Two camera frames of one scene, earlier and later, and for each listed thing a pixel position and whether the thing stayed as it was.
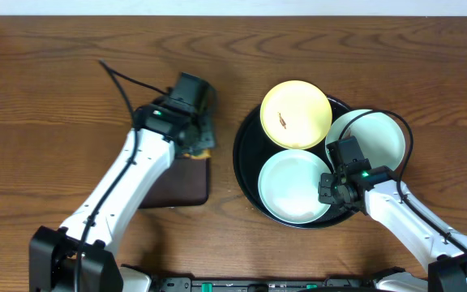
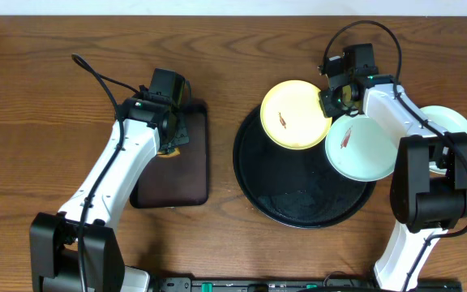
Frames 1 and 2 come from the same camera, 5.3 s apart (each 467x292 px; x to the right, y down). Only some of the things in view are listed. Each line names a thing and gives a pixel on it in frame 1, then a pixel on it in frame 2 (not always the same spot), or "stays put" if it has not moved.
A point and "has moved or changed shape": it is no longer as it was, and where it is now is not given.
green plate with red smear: [380, 139] stays put
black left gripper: [203, 132] → [178, 132]
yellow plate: [296, 114] stays put
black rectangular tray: [184, 183] stays put
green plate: [288, 186] → [450, 121]
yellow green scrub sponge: [206, 154] has moved or changed shape
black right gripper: [325, 194] → [328, 109]
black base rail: [273, 285] stays put
